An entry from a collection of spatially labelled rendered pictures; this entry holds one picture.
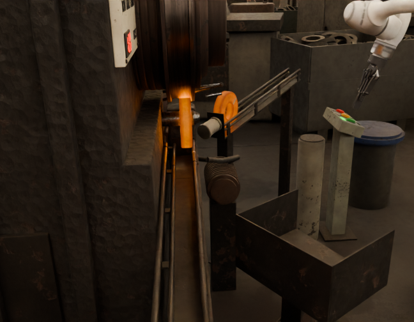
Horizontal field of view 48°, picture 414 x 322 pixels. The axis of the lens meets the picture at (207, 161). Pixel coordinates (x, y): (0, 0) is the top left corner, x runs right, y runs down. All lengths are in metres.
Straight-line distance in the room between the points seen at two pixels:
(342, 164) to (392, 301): 0.64
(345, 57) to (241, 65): 0.92
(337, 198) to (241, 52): 2.03
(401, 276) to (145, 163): 1.51
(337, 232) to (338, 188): 0.24
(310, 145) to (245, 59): 2.01
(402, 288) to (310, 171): 0.62
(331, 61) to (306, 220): 1.56
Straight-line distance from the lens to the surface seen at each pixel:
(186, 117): 1.31
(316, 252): 1.14
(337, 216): 2.35
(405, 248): 2.41
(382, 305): 2.01
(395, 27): 2.07
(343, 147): 2.21
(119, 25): 0.87
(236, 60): 4.02
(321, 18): 5.64
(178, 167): 1.45
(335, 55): 3.52
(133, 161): 0.93
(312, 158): 2.13
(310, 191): 2.19
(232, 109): 1.90
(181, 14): 1.10
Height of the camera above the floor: 1.21
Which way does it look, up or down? 22 degrees down
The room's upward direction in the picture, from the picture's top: 2 degrees counter-clockwise
